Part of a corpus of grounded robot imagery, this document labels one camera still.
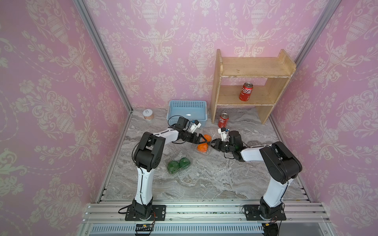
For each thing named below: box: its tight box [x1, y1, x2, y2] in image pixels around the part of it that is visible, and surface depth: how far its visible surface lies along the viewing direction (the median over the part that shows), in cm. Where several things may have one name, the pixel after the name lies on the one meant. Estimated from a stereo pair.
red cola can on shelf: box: [239, 81, 254, 102], surface depth 92 cm
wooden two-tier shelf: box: [211, 49, 297, 125], surface depth 90 cm
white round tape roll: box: [142, 108, 155, 121], surface depth 115 cm
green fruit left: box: [167, 160, 180, 175], surface depth 87 cm
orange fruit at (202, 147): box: [196, 142, 208, 153], surface depth 93 cm
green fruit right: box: [178, 157, 191, 170], surface depth 87 cm
